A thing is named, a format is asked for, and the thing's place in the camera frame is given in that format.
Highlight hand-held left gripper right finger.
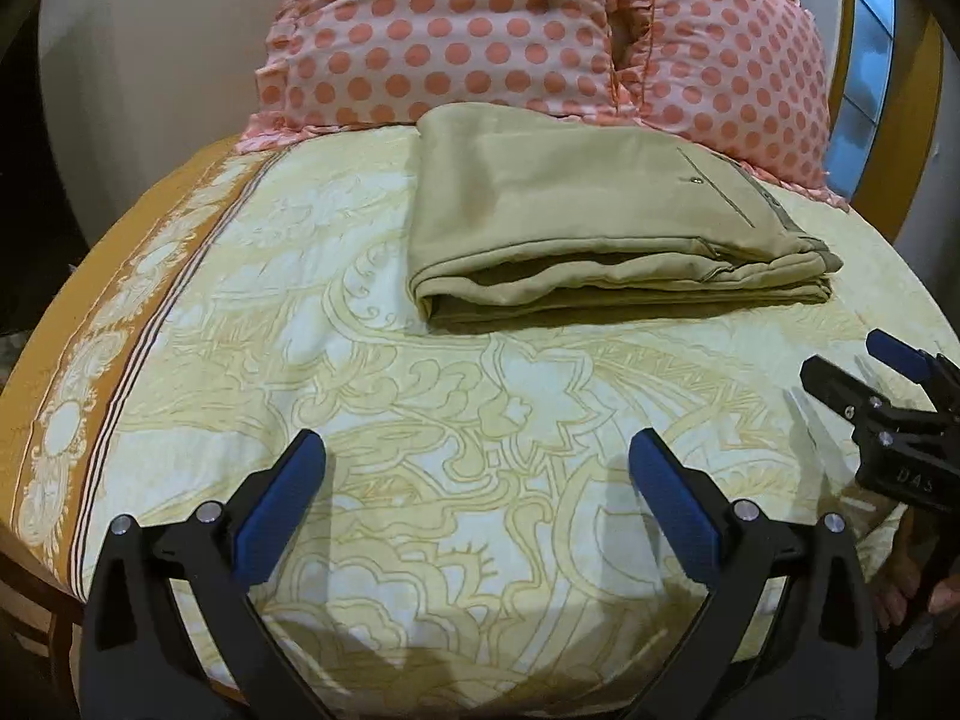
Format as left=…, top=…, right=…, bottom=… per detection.
left=628, top=427, right=880, bottom=720

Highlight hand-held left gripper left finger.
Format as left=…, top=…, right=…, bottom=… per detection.
left=79, top=429, right=353, bottom=720

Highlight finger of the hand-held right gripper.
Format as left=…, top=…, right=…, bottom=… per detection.
left=799, top=355, right=893, bottom=436
left=865, top=328, right=960, bottom=415

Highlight khaki pants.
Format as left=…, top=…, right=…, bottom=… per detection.
left=407, top=103, right=842, bottom=332

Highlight person's right hand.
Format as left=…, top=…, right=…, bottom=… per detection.
left=874, top=501, right=960, bottom=632

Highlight yellow floral bed sheet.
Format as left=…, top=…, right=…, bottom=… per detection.
left=0, top=124, right=947, bottom=720

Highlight yellow framed glass window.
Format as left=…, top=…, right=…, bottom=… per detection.
left=742, top=0, right=947, bottom=245

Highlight pink polka dot pillow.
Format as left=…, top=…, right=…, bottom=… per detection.
left=238, top=0, right=632, bottom=158
left=611, top=0, right=852, bottom=209

